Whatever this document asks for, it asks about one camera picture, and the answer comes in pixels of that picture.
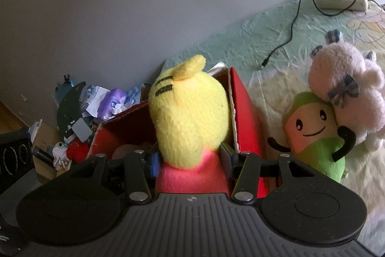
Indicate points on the green bean plush toy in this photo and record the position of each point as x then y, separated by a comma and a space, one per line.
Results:
314, 137

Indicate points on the dark green cloth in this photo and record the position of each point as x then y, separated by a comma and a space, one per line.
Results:
69, 110

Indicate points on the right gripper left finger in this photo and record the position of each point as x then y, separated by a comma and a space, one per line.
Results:
142, 169

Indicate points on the yellow tiger plush toy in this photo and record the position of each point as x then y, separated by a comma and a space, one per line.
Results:
190, 111

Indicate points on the purple tissue pack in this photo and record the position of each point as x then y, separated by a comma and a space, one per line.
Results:
111, 105

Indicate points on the green patterned bed sheet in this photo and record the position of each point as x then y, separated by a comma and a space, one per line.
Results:
293, 48

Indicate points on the white bunny plush toy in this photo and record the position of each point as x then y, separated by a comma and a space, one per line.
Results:
353, 83

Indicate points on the red plush ball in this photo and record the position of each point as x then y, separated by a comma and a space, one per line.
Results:
77, 150

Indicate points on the blue checked box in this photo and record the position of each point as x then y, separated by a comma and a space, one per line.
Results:
137, 94

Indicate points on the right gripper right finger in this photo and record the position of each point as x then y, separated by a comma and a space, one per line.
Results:
249, 175

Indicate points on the red cardboard box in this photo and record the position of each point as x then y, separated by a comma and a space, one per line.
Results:
240, 124

